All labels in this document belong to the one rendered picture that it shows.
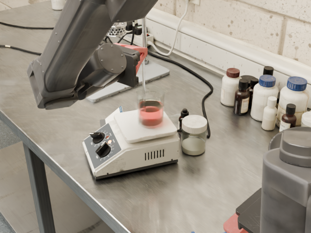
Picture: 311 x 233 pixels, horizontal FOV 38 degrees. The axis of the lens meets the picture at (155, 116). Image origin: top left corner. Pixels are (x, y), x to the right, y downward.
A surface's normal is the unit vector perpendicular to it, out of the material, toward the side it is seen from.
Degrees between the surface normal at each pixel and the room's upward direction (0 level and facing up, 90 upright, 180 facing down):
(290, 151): 80
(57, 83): 125
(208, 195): 0
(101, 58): 48
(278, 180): 84
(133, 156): 90
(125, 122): 0
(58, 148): 0
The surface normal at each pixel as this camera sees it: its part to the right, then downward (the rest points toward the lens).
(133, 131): 0.00, -0.85
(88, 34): 0.28, 0.94
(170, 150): 0.33, 0.49
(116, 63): 0.59, -0.33
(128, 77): -0.61, 0.41
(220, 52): -0.77, 0.33
